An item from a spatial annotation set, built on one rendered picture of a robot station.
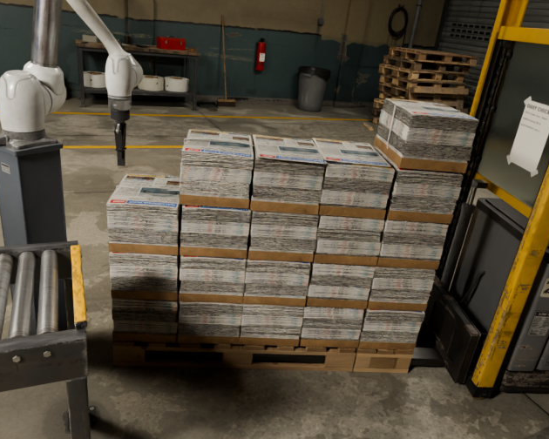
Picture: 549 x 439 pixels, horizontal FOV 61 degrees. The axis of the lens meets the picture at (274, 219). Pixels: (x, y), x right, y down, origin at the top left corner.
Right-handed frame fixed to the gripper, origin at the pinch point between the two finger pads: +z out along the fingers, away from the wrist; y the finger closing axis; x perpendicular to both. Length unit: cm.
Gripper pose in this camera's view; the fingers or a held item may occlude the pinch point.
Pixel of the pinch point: (121, 157)
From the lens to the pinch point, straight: 210.0
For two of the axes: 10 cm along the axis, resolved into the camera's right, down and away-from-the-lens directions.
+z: -1.1, 9.1, 4.0
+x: -9.9, -0.6, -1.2
